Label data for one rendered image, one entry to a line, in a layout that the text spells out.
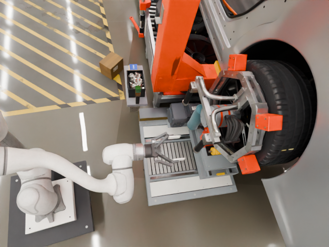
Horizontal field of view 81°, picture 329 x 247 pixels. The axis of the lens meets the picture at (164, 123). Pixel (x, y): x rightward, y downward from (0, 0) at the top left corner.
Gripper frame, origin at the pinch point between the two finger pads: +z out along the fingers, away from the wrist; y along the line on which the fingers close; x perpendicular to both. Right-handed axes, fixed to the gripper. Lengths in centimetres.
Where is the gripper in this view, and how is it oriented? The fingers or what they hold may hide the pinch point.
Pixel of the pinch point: (180, 147)
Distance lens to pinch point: 108.4
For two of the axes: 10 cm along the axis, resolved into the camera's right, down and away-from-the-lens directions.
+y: 1.5, 8.9, -4.3
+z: 9.8, -0.7, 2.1
